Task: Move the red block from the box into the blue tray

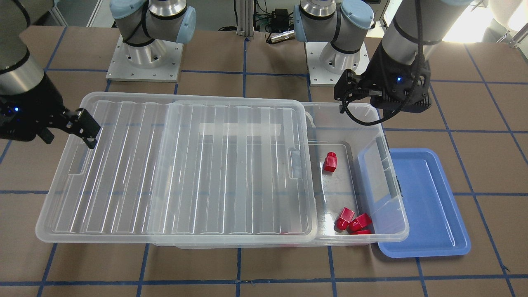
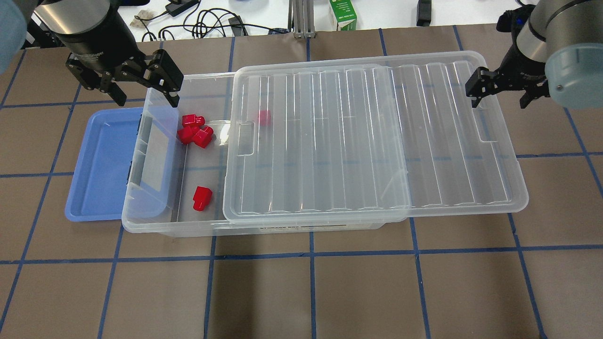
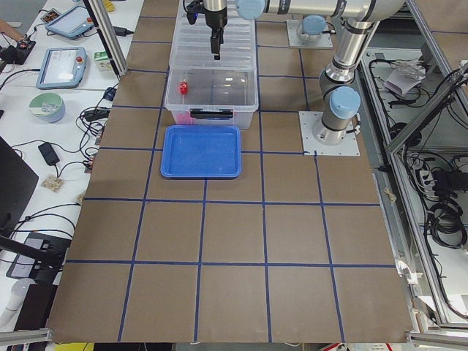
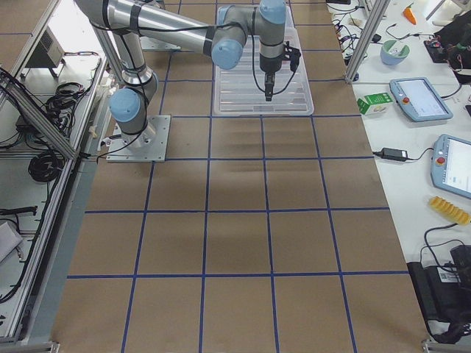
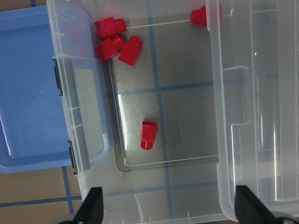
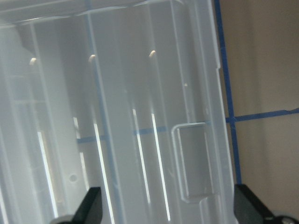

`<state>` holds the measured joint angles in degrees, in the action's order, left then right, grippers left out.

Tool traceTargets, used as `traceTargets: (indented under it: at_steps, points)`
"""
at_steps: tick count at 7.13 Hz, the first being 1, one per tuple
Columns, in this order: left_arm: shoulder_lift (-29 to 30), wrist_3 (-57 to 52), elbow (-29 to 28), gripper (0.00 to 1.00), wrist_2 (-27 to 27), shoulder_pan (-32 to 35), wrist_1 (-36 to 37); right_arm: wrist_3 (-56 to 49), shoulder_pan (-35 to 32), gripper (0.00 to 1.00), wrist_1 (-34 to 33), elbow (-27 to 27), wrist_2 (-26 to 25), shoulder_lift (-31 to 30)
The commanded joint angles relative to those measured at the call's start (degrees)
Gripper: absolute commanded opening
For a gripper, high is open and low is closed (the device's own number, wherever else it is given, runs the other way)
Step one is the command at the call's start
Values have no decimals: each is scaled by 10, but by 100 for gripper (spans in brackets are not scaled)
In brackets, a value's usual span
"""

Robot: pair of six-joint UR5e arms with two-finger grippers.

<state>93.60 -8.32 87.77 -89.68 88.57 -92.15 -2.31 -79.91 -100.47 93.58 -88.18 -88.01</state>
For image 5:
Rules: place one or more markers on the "blue plastic tray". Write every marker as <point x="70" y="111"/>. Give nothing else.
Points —
<point x="33" y="133"/>

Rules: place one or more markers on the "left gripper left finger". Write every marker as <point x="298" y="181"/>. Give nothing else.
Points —
<point x="91" y="209"/>

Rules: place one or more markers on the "red block top cluster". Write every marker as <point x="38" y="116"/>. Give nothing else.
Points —
<point x="109" y="27"/>

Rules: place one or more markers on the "red block lone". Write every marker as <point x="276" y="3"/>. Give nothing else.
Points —
<point x="148" y="134"/>

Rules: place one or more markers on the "clear plastic storage box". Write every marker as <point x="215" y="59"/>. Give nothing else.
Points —
<point x="105" y="103"/>

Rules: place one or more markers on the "red block middle cluster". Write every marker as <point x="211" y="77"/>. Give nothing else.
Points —
<point x="109" y="48"/>

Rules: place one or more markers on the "red block far corner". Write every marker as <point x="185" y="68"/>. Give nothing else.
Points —
<point x="199" y="17"/>

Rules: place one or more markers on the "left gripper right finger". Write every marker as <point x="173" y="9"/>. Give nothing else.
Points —
<point x="248" y="208"/>

